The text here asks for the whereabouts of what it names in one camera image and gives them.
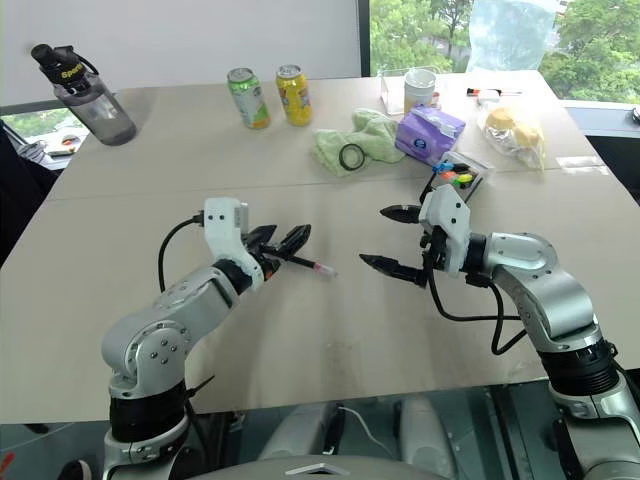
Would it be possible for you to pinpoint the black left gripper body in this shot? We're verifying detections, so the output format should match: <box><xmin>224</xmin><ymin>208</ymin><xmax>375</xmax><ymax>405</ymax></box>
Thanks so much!
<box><xmin>243</xmin><ymin>229</ymin><xmax>282</xmax><ymax>283</ymax></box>

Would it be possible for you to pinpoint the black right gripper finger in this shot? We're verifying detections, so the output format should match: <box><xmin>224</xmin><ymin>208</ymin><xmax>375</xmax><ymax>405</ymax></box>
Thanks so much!
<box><xmin>358</xmin><ymin>253</ymin><xmax>429</xmax><ymax>289</ymax></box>
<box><xmin>379</xmin><ymin>203</ymin><xmax>424</xmax><ymax>225</ymax></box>

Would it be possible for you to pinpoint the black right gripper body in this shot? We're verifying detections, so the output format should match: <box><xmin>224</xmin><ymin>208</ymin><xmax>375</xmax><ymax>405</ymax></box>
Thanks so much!
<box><xmin>421</xmin><ymin>225</ymin><xmax>454</xmax><ymax>272</ymax></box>

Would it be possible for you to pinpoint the black pen with pink cap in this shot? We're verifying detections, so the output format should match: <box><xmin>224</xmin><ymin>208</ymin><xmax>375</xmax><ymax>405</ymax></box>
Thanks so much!
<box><xmin>264</xmin><ymin>254</ymin><xmax>339</xmax><ymax>280</ymax></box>

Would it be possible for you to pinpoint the clear case with coloured pieces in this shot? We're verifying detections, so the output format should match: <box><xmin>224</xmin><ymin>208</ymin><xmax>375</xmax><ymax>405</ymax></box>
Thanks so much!
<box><xmin>430</xmin><ymin>150</ymin><xmax>494</xmax><ymax>202</ymax></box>

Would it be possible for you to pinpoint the light green cloth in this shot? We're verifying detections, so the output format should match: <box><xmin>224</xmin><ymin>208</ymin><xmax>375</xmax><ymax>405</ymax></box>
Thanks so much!
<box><xmin>310</xmin><ymin>108</ymin><xmax>407</xmax><ymax>178</ymax></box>

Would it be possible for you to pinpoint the purple tissue pack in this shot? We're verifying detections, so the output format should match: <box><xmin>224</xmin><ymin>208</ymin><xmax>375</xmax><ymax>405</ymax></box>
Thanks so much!
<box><xmin>394</xmin><ymin>103</ymin><xmax>468</xmax><ymax>166</ymax></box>

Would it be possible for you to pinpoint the clear acrylic box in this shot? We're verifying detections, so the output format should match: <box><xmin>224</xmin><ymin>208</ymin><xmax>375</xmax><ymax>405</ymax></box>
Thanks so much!
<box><xmin>377</xmin><ymin>64</ymin><xmax>442</xmax><ymax>118</ymax></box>

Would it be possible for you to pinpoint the white cup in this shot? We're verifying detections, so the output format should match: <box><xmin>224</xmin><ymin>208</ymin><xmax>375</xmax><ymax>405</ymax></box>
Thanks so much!
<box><xmin>402</xmin><ymin>67</ymin><xmax>438</xmax><ymax>116</ymax></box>

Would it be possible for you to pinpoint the clear bag with bread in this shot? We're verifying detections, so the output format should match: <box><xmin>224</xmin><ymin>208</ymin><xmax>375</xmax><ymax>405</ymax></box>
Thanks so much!
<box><xmin>474</xmin><ymin>96</ymin><xmax>549</xmax><ymax>174</ymax></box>

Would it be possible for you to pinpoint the green drink can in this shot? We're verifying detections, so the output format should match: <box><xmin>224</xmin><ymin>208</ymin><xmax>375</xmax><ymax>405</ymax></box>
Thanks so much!
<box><xmin>226</xmin><ymin>67</ymin><xmax>273</xmax><ymax>131</ymax></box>

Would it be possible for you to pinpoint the yellow drink can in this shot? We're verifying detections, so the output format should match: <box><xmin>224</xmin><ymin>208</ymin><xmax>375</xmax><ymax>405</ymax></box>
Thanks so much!
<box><xmin>275</xmin><ymin>63</ymin><xmax>316</xmax><ymax>128</ymax></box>

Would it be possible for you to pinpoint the black and red marker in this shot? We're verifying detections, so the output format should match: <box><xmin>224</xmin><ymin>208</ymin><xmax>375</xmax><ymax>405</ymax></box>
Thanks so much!
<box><xmin>465</xmin><ymin>87</ymin><xmax>523</xmax><ymax>98</ymax></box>

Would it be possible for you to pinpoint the clear plastic sheet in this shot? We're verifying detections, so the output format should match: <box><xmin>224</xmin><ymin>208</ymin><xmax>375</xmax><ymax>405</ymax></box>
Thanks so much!
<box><xmin>554</xmin><ymin>155</ymin><xmax>612</xmax><ymax>176</ymax></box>

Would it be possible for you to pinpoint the grey robot leg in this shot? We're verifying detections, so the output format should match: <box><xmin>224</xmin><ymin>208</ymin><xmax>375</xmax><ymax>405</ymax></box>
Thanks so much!
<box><xmin>398</xmin><ymin>393</ymin><xmax>457</xmax><ymax>477</ymax></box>
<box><xmin>258</xmin><ymin>401</ymin><xmax>347</xmax><ymax>462</ymax></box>

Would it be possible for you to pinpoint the grey water bottle black lid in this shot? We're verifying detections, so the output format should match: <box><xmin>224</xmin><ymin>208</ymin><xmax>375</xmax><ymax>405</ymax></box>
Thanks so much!
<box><xmin>30</xmin><ymin>43</ymin><xmax>138</xmax><ymax>147</ymax></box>

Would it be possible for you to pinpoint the translucent plastic bag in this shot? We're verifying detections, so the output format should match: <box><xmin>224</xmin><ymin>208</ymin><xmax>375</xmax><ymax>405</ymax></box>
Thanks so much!
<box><xmin>464</xmin><ymin>0</ymin><xmax>559</xmax><ymax>77</ymax></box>

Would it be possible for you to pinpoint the grey robot torso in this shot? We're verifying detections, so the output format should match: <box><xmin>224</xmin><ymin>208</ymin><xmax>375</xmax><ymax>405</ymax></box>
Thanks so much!
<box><xmin>164</xmin><ymin>451</ymin><xmax>482</xmax><ymax>480</ymax></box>

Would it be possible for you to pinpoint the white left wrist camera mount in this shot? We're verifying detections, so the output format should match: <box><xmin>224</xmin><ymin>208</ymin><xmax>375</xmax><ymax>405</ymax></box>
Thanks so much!
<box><xmin>202</xmin><ymin>196</ymin><xmax>266</xmax><ymax>294</ymax></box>

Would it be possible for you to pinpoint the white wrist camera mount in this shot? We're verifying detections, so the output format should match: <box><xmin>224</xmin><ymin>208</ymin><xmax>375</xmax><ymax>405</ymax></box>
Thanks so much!
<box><xmin>202</xmin><ymin>196</ymin><xmax>266</xmax><ymax>294</ymax></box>
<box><xmin>418</xmin><ymin>184</ymin><xmax>474</xmax><ymax>277</ymax></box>

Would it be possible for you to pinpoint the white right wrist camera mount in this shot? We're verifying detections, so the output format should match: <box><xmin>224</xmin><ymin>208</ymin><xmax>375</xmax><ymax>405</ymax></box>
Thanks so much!
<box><xmin>418</xmin><ymin>184</ymin><xmax>474</xmax><ymax>277</ymax></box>

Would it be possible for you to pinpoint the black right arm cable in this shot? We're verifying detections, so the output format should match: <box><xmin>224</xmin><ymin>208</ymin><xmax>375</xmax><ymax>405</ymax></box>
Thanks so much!
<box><xmin>422</xmin><ymin>239</ymin><xmax>527</xmax><ymax>357</ymax></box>

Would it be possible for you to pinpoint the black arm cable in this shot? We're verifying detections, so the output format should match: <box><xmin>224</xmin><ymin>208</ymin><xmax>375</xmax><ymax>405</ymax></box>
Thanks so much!
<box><xmin>157</xmin><ymin>211</ymin><xmax>205</xmax><ymax>292</ymax></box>
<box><xmin>422</xmin><ymin>239</ymin><xmax>527</xmax><ymax>357</ymax></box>

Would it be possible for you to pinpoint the black tape ring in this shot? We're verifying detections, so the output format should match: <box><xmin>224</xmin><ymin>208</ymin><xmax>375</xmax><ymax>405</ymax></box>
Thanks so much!
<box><xmin>338</xmin><ymin>143</ymin><xmax>366</xmax><ymax>171</ymax></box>

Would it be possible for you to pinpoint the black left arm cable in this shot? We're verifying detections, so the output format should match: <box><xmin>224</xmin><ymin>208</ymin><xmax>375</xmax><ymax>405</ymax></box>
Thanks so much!
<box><xmin>157</xmin><ymin>211</ymin><xmax>205</xmax><ymax>292</ymax></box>

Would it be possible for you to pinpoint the thin white cable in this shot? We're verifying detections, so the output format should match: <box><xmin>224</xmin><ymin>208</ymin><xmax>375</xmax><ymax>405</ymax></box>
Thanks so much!
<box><xmin>336</xmin><ymin>405</ymin><xmax>402</xmax><ymax>459</ymax></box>

